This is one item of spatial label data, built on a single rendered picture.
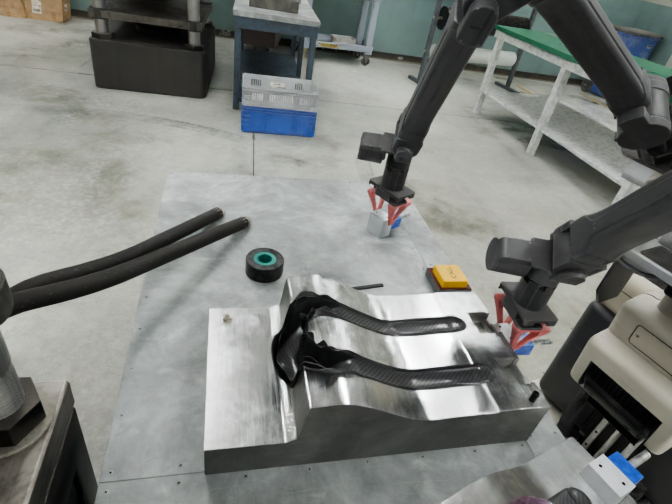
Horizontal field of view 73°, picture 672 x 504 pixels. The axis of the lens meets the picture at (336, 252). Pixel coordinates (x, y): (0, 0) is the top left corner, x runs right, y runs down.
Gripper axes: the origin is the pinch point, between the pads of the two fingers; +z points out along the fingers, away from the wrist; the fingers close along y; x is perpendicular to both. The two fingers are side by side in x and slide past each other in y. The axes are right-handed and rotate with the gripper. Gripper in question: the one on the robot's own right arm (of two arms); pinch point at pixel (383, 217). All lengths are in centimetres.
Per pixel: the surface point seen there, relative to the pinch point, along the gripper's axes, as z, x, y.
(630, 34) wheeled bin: -1, 681, -195
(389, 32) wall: 55, 447, -424
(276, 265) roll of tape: 0.8, -34.7, 3.0
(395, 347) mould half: -4.7, -33.5, 35.2
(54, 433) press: 7, -79, 14
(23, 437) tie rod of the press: 4, -83, 14
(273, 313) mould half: -2.2, -44.7, 16.8
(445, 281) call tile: 0.4, -5.4, 25.2
